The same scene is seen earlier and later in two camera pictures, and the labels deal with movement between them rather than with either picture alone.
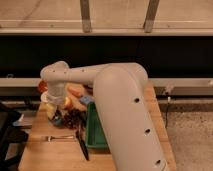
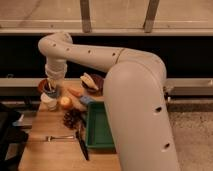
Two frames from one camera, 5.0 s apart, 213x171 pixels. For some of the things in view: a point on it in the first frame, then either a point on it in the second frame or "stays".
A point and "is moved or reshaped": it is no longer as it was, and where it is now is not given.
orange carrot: [78, 91] stays
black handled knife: [82, 140] stays
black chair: [13, 140] stays
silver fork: [51, 137] stays
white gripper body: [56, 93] → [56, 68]
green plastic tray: [95, 136] stays
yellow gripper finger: [51, 110] → [52, 84]
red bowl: [43, 86] stays
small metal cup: [57, 115] is moved or reshaped
